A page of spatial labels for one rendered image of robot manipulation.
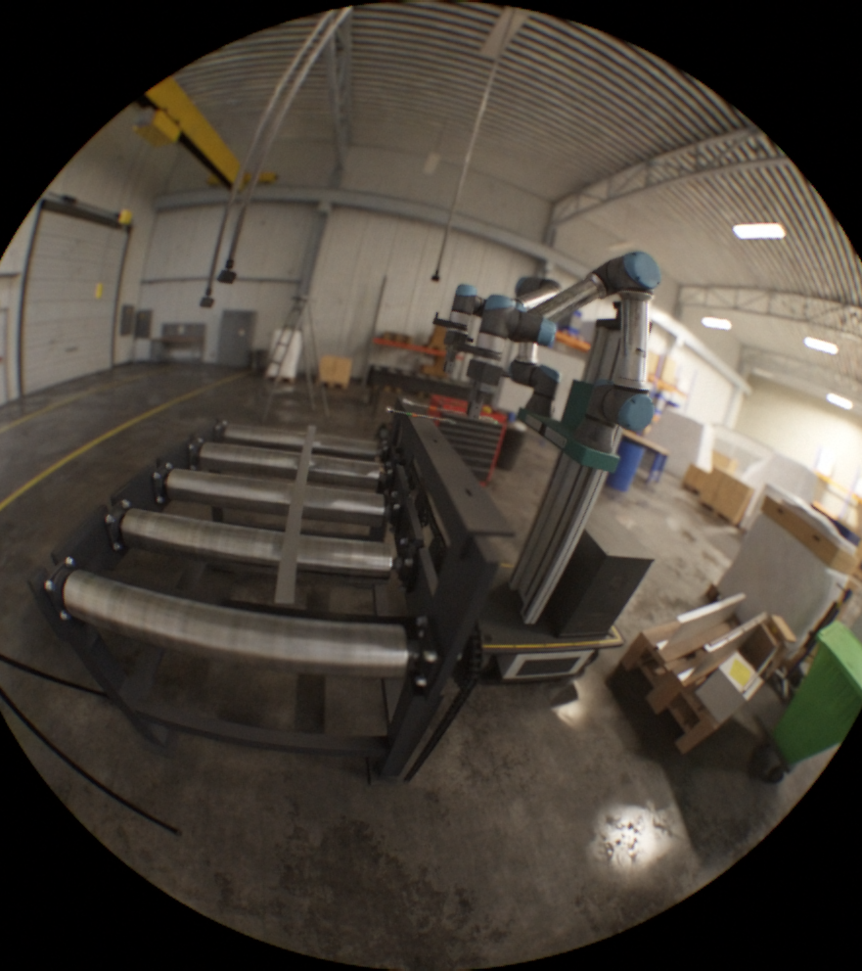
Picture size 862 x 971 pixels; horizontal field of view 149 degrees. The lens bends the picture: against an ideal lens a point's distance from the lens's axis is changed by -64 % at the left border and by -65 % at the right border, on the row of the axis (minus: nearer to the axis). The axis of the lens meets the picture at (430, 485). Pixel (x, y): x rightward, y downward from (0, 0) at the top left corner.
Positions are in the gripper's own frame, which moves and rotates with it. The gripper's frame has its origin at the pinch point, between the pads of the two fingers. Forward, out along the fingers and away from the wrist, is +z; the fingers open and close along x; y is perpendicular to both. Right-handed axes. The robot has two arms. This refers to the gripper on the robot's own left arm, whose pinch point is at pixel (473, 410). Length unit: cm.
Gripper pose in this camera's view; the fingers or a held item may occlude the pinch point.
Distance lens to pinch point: 89.1
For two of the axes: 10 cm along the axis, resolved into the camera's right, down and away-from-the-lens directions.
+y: 9.6, 1.2, 2.6
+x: -1.9, -4.3, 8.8
